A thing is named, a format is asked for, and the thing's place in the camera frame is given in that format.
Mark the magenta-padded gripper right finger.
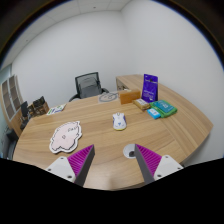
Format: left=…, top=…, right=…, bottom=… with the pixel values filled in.
left=133, top=143, right=185, bottom=185

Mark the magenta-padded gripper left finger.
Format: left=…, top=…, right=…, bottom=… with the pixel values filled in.
left=45, top=143, right=96, bottom=188

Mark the white blue yellow computer mouse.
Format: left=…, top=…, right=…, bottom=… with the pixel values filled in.
left=112, top=112, right=128, bottom=131

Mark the pink pig-shaped mouse pad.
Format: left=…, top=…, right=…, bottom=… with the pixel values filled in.
left=48, top=120, right=83, bottom=155

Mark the round grey face mouse pad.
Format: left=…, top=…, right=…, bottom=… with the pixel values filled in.
left=97, top=91, right=120, bottom=104

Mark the blue tissue packet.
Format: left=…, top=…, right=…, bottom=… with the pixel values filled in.
left=146, top=107, right=162, bottom=120

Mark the green tissue packet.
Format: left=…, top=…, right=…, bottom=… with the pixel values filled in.
left=149, top=99, right=178, bottom=118

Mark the green white leaflet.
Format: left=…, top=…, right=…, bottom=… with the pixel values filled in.
left=46, top=103, right=67, bottom=116

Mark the open box of dark items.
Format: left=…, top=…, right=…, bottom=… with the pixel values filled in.
left=27, top=95, right=50, bottom=118

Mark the tan wrapped packet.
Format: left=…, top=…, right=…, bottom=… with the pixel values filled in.
left=132, top=98, right=152, bottom=111

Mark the dark side chair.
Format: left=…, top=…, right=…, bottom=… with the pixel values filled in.
left=19, top=101, right=32, bottom=131

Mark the brown cardboard box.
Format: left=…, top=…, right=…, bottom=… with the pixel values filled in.
left=118, top=89, right=142, bottom=105

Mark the purple standing pouch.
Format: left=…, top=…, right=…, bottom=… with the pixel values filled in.
left=141, top=73, right=159, bottom=104

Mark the black mesh office chair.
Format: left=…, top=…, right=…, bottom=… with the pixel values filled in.
left=68, top=71, right=110, bottom=103

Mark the wooden shelf unit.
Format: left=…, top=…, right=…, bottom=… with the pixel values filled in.
left=0, top=74, right=24, bottom=123

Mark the wooden side cabinet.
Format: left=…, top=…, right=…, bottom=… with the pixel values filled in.
left=115, top=73, right=145, bottom=92

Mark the round desk cable grommet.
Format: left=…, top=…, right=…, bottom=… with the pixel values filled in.
left=122, top=143, right=138, bottom=159

